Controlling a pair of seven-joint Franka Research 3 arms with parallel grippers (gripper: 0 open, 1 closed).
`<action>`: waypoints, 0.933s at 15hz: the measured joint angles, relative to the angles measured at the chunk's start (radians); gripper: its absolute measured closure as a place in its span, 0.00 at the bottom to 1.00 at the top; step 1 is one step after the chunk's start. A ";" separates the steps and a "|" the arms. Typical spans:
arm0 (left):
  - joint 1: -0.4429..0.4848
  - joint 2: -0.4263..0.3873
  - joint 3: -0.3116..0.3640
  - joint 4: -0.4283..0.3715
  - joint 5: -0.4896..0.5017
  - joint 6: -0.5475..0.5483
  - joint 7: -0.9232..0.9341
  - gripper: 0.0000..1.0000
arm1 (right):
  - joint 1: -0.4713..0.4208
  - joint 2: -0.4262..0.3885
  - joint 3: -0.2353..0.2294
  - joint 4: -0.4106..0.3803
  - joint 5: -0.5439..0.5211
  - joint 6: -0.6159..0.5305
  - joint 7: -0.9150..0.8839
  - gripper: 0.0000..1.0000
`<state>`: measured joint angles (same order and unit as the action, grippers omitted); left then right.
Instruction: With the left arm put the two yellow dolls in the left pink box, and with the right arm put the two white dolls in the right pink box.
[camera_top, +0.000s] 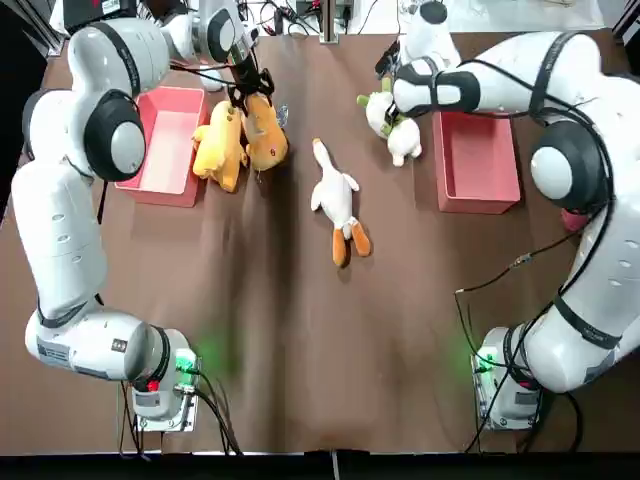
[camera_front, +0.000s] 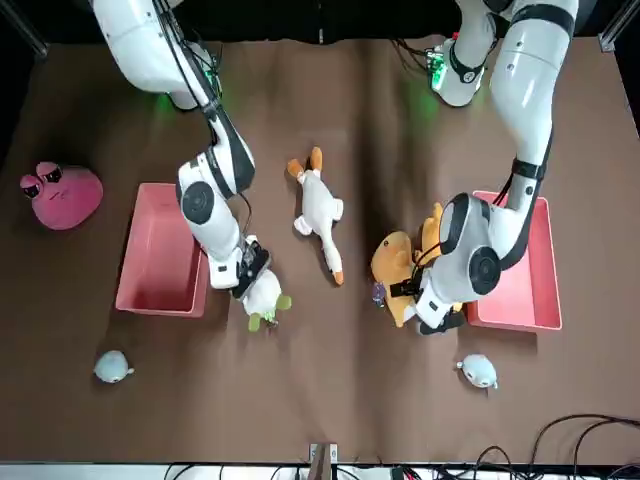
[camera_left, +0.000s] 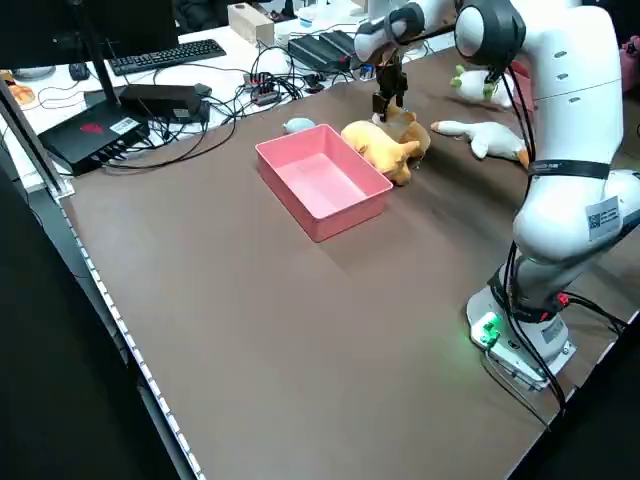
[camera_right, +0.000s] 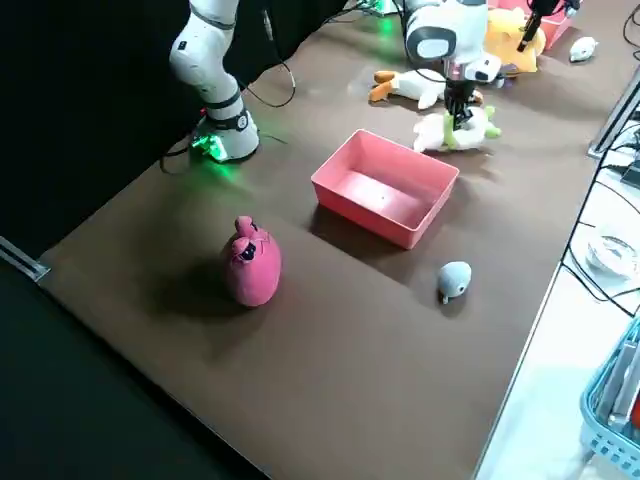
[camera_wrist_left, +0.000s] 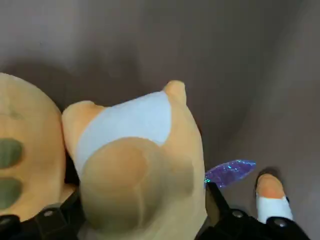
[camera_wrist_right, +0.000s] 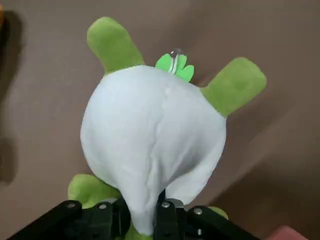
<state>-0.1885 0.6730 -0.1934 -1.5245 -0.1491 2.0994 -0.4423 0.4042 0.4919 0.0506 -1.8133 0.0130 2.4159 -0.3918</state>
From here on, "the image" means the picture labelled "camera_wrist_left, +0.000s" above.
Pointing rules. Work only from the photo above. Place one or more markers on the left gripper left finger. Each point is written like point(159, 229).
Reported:
point(57, 222)

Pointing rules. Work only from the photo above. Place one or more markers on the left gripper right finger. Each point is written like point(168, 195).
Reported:
point(225, 225)

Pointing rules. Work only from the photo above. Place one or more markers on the white goose doll orange feet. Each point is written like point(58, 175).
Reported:
point(270, 205)

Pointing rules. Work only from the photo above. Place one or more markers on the yellow bear doll white shirt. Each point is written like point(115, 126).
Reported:
point(140, 175)

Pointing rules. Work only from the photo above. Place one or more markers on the yellow dinosaur doll green spikes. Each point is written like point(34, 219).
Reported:
point(37, 125)

